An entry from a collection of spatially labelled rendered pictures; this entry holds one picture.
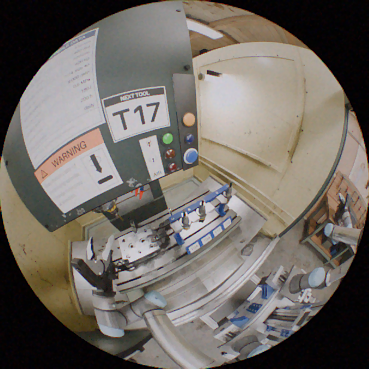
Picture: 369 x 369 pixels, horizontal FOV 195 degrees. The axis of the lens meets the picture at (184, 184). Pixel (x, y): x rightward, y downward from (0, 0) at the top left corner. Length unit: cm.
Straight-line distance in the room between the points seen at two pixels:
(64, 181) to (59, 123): 10
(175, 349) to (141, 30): 60
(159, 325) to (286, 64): 124
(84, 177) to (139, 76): 18
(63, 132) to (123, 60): 13
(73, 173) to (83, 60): 18
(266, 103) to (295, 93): 23
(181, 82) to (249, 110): 76
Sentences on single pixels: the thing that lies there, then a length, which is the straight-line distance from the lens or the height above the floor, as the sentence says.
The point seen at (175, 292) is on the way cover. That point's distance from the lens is 101.
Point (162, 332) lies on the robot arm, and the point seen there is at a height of 141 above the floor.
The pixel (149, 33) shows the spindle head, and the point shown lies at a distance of 25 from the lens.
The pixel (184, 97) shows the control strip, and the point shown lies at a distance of 22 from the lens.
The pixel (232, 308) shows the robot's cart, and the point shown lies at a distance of 165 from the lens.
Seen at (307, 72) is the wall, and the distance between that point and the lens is 90.
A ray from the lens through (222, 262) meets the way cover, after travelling 103.
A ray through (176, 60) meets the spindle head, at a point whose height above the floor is 182.
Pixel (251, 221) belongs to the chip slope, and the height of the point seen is 81.
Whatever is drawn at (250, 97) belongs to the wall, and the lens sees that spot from 93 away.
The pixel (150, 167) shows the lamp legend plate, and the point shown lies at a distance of 21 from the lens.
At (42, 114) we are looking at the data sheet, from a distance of 23.
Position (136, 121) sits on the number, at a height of 172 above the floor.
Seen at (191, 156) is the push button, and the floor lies 163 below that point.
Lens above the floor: 173
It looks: 41 degrees down
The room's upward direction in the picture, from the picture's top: 6 degrees counter-clockwise
